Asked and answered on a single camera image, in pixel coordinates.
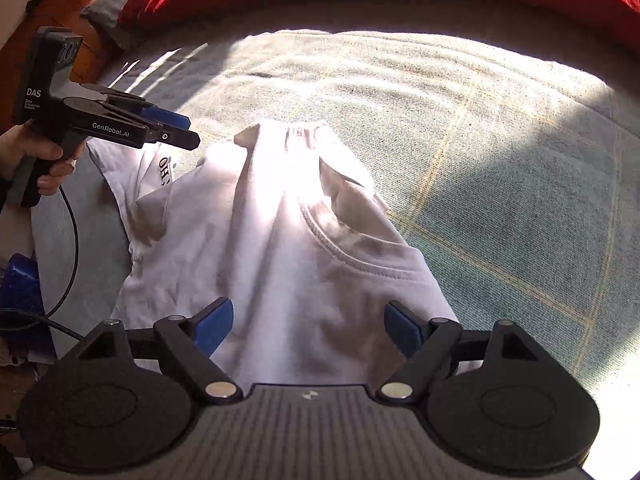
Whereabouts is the green plaid bed blanket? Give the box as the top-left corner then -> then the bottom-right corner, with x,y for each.
32,0 -> 639,479

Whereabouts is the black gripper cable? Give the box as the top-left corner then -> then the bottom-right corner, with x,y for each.
0,185 -> 84,344

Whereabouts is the white printed t-shirt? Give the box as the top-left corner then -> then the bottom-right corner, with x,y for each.
89,122 -> 452,388

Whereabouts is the person's left hand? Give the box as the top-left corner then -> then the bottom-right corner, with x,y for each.
0,122 -> 86,196

